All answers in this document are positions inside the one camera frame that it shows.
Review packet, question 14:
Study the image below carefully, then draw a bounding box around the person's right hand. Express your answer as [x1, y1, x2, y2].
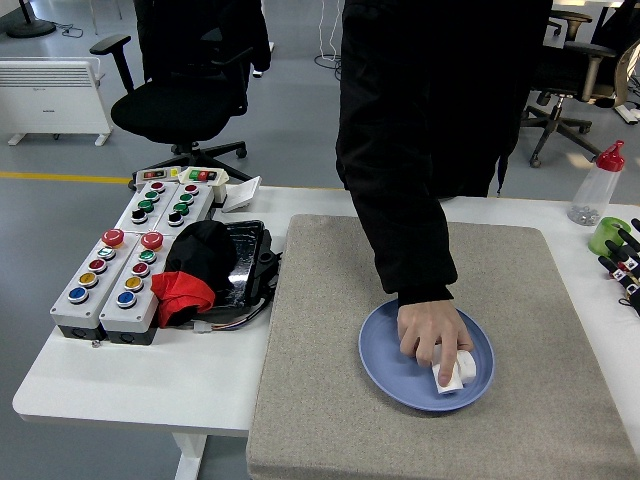
[396, 299, 475, 389]

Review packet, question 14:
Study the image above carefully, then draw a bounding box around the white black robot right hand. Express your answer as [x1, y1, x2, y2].
[597, 218, 640, 317]

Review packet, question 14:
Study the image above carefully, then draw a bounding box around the plain white tee pipe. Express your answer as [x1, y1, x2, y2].
[430, 343, 477, 397]

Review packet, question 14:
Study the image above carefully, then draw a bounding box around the clear bottle red cap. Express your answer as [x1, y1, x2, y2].
[566, 139, 626, 227]

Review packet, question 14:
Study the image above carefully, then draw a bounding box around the blue plastic plate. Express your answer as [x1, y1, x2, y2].
[357, 296, 496, 413]

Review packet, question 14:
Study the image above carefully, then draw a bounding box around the green plastic cup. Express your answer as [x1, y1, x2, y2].
[587, 216, 629, 256]

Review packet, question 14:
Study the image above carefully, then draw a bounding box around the grey-brown mat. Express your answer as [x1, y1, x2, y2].
[245, 214, 639, 480]

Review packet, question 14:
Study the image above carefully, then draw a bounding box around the grey office chair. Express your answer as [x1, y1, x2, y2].
[519, 9, 619, 169]

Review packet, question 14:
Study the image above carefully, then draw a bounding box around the black tray device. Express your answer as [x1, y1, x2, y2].
[199, 219, 282, 321]

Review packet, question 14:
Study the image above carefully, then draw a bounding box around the person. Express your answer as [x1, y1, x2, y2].
[334, 0, 554, 306]

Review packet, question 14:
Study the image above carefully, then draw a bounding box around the black and red cloth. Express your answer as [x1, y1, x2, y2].
[150, 220, 239, 330]

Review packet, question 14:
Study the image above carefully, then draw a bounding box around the white table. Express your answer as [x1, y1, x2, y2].
[12, 185, 640, 480]

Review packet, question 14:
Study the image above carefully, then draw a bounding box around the five-button control box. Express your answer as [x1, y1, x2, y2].
[48, 228, 140, 341]
[98, 232, 176, 346]

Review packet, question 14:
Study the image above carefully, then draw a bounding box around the black office chair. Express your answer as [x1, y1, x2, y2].
[88, 19, 256, 184]

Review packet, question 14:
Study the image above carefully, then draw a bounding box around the black jacket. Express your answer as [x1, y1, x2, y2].
[132, 0, 274, 84]

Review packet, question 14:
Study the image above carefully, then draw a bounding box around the white panel heater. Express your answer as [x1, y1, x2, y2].
[0, 55, 114, 147]

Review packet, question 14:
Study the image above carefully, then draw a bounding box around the black round stand base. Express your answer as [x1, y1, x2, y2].
[4, 0, 57, 40]

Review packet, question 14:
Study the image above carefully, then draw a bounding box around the wire bundle white connector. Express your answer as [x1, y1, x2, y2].
[192, 294, 274, 335]

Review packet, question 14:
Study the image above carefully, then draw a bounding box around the white wall switch panel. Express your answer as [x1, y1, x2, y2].
[221, 176, 262, 215]

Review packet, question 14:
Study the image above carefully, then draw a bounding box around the white green-red switch box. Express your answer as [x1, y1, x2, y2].
[178, 166, 230, 204]

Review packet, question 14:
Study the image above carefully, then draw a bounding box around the black floor cable bundle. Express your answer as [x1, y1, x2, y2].
[313, 52, 344, 81]

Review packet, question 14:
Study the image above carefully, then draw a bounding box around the grey switch box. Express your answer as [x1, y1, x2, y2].
[132, 167, 181, 189]

